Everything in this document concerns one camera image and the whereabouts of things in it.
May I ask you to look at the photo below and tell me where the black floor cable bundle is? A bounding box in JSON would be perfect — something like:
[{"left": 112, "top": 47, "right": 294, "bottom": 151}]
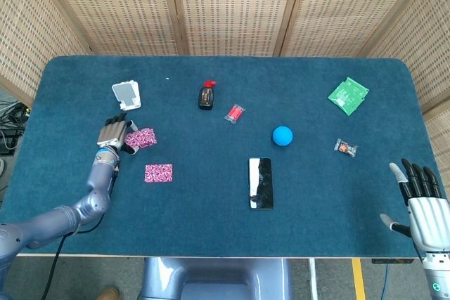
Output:
[{"left": 0, "top": 101, "right": 31, "bottom": 132}]

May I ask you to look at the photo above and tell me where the green foil packet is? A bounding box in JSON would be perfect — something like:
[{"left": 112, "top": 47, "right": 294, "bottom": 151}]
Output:
[{"left": 327, "top": 77, "right": 370, "bottom": 117}]

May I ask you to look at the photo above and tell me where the dark wrapped snack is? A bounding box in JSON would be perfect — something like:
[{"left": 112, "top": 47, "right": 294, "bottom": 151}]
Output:
[{"left": 333, "top": 137, "right": 359, "bottom": 158}]

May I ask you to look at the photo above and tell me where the dark floor device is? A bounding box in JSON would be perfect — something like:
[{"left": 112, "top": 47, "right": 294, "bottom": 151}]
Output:
[{"left": 0, "top": 130, "right": 20, "bottom": 155}]

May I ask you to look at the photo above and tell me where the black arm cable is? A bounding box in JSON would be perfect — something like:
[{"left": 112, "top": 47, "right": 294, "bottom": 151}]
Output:
[{"left": 40, "top": 214, "right": 106, "bottom": 300}]

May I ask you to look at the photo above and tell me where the blue felt table cover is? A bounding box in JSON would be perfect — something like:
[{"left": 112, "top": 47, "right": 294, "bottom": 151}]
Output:
[{"left": 0, "top": 54, "right": 446, "bottom": 258}]

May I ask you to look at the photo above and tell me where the white phone stand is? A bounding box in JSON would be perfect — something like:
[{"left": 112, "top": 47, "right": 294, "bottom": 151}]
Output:
[{"left": 111, "top": 80, "right": 143, "bottom": 112}]

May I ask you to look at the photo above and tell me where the blue ball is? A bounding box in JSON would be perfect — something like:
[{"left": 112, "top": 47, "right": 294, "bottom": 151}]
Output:
[{"left": 271, "top": 125, "right": 294, "bottom": 148}]

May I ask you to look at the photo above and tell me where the blue cable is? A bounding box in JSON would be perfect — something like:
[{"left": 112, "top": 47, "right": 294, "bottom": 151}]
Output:
[{"left": 381, "top": 263, "right": 390, "bottom": 300}]

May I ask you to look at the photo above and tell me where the white table leg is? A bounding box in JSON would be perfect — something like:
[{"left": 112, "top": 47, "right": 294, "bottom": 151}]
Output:
[{"left": 308, "top": 258, "right": 319, "bottom": 300}]

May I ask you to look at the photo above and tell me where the black bottle with red cap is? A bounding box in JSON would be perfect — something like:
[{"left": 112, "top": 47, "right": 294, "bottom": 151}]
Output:
[{"left": 197, "top": 79, "right": 218, "bottom": 112}]

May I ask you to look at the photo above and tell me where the wicker folding screen panel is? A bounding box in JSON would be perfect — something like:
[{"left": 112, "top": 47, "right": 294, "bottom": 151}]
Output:
[
  {"left": 26, "top": 0, "right": 189, "bottom": 57},
  {"left": 421, "top": 105, "right": 450, "bottom": 178},
  {"left": 358, "top": 0, "right": 450, "bottom": 113},
  {"left": 272, "top": 0, "right": 440, "bottom": 58},
  {"left": 157, "top": 0, "right": 309, "bottom": 57},
  {"left": 0, "top": 0, "right": 94, "bottom": 106}
]

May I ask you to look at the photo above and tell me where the black smartphone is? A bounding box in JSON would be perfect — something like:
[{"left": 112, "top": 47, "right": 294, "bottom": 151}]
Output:
[{"left": 248, "top": 157, "right": 275, "bottom": 211}]

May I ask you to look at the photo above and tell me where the brown shoe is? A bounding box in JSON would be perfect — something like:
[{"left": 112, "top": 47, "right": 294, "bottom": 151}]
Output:
[{"left": 96, "top": 286, "right": 120, "bottom": 300}]

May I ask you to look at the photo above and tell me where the blue-grey robot torso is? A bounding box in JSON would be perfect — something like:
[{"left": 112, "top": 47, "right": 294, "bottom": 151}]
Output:
[{"left": 139, "top": 256, "right": 293, "bottom": 300}]

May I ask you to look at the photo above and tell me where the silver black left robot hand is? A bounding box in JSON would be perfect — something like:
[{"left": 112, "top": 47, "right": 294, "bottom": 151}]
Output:
[{"left": 96, "top": 112, "right": 139, "bottom": 156}]

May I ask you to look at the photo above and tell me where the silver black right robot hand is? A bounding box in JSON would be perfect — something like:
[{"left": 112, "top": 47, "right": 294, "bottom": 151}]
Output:
[{"left": 379, "top": 157, "right": 450, "bottom": 252}]

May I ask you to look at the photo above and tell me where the red wrapped candy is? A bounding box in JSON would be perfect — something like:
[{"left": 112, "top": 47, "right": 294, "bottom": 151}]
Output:
[{"left": 224, "top": 103, "right": 247, "bottom": 125}]

